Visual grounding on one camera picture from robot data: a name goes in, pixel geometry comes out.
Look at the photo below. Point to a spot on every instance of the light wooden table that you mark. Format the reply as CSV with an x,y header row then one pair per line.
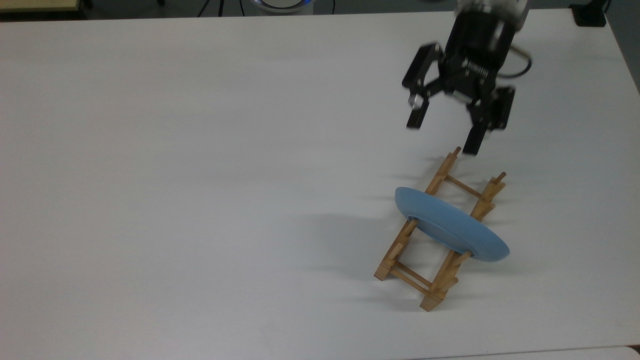
x,y
37,4

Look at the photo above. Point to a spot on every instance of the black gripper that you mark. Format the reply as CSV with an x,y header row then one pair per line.
x,y
475,50

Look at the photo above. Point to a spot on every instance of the blue round plate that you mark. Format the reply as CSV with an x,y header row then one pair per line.
x,y
450,220

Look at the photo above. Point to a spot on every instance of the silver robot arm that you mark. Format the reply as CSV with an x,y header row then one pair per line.
x,y
492,7

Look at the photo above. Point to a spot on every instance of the wooden plate rack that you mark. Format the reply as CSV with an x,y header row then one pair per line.
x,y
431,300

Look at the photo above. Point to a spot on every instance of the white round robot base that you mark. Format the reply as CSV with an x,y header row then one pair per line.
x,y
282,5

